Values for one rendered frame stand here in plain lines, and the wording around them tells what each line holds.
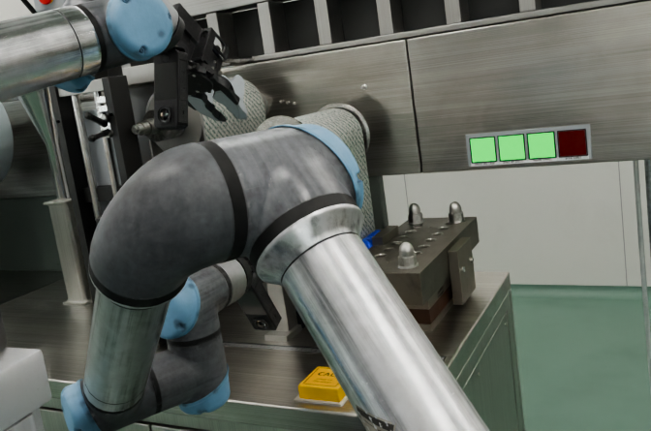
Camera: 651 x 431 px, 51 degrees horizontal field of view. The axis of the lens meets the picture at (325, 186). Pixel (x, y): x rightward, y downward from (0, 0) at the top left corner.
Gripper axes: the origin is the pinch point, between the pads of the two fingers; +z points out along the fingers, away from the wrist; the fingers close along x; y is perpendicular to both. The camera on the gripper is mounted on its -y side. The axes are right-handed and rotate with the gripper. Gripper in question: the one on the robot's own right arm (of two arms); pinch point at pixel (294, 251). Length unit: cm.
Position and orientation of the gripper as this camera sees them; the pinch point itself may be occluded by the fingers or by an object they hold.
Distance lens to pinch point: 120.5
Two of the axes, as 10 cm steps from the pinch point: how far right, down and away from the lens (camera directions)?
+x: -8.9, 0.5, 4.6
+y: -1.4, -9.8, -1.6
